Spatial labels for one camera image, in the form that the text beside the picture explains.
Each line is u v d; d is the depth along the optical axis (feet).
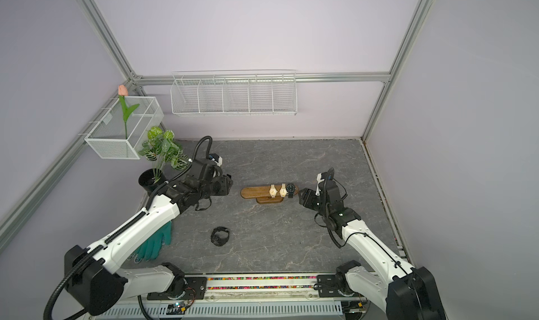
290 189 2.94
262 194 2.92
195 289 2.41
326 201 2.07
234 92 3.24
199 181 1.93
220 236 2.75
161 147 2.59
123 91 2.72
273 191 2.92
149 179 2.91
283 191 2.92
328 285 2.39
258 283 2.52
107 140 2.37
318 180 2.53
